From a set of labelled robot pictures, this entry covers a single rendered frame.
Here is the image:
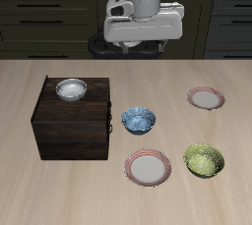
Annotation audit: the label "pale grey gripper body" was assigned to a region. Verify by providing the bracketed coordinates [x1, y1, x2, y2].
[103, 2, 185, 44]

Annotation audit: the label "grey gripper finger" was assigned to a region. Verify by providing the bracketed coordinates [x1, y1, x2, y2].
[120, 41, 130, 55]
[157, 39, 166, 53]

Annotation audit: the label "white bowl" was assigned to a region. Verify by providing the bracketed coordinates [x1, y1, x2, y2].
[55, 78, 89, 103]

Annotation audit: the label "small red-rimmed white plate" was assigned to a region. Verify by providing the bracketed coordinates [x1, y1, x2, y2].
[186, 86, 226, 111]

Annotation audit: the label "blue patterned bowl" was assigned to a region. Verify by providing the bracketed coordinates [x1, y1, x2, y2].
[120, 106, 158, 137]

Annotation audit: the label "green bowl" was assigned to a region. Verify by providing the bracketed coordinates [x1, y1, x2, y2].
[182, 143, 226, 180]

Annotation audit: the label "large red-rimmed white plate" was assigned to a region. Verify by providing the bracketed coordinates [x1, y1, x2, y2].
[124, 148, 172, 189]

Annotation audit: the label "dark kitchen cupboards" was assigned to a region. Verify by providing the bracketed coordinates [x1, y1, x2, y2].
[0, 0, 252, 61]

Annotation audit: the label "dark wooden cabinet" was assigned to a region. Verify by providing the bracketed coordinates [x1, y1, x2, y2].
[31, 75, 114, 161]

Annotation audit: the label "flat black base plate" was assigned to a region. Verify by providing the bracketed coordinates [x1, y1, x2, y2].
[88, 28, 161, 60]

